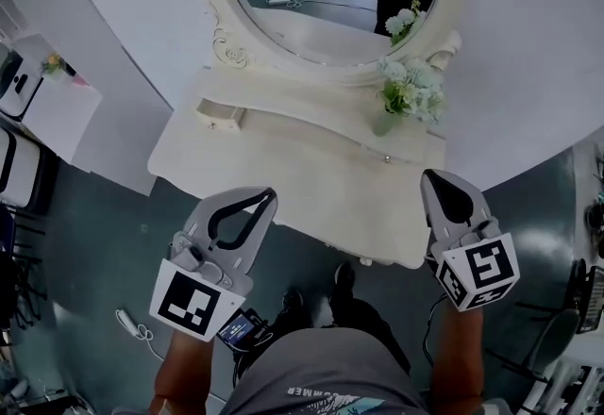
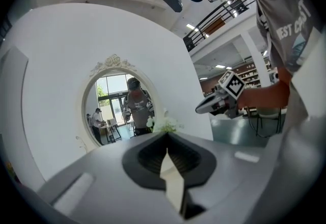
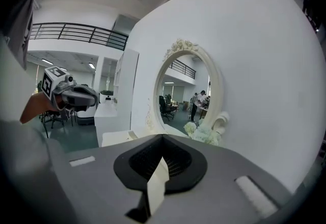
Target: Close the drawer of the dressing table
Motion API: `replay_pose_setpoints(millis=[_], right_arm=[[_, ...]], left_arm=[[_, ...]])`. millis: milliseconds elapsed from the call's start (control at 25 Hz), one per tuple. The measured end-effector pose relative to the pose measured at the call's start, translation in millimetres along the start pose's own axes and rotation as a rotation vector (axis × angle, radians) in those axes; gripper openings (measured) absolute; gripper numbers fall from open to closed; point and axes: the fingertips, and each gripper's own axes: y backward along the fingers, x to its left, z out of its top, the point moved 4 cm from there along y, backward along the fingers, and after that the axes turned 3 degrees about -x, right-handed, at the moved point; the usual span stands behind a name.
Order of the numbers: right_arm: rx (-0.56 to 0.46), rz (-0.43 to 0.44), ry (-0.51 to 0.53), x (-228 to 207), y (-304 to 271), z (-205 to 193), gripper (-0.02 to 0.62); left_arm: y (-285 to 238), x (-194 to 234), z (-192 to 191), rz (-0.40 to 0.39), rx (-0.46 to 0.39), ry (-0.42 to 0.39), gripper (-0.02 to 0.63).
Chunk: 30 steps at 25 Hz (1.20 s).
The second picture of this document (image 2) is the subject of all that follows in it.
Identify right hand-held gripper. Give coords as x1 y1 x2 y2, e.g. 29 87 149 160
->
195 70 247 120

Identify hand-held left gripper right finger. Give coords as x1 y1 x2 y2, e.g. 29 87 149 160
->
167 131 280 224

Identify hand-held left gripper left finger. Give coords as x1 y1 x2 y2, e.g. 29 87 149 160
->
37 131 184 224

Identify person's right forearm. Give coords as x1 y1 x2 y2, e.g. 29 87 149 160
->
236 66 291 111

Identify white flower bouquet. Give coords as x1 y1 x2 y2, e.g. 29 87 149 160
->
146 115 184 134

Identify oval white-framed mirror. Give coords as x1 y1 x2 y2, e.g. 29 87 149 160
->
75 53 167 154

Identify black balcony railing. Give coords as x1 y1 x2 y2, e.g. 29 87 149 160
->
182 0 257 53

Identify person's grey shirt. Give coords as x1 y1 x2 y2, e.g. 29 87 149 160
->
254 0 323 74

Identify brown wall shelves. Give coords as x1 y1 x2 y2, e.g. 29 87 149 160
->
235 62 272 89

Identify black cables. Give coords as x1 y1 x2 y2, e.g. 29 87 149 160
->
243 106 284 139

